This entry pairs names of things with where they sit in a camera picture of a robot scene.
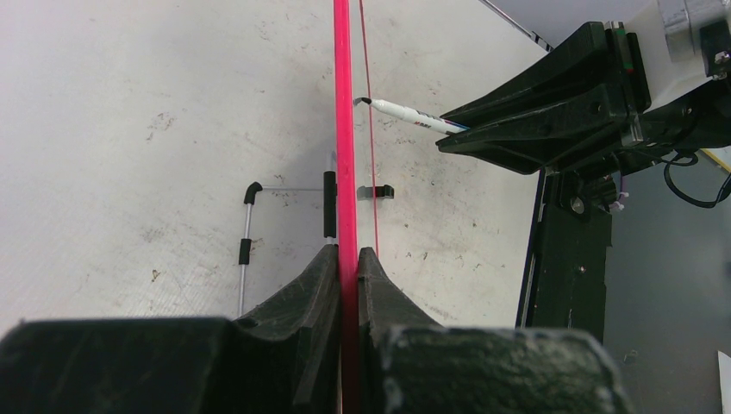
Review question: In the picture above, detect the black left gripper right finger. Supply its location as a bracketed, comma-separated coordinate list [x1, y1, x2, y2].
[358, 248, 633, 413]

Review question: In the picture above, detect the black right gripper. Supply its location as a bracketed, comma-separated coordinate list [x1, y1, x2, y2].
[436, 22, 730, 175]

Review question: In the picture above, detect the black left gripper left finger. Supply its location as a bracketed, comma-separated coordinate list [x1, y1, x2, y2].
[1, 245, 340, 413]

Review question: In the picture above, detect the white whiteboard marker black cap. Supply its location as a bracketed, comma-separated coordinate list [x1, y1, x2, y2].
[353, 97, 469, 135]

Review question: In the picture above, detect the pink framed whiteboard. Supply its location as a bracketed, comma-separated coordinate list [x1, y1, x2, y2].
[334, 1, 378, 413]

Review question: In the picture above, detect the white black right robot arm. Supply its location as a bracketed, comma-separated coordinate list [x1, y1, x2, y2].
[436, 18, 730, 340]

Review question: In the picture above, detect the black whiteboard stand foot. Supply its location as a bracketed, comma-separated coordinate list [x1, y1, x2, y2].
[322, 151, 337, 244]

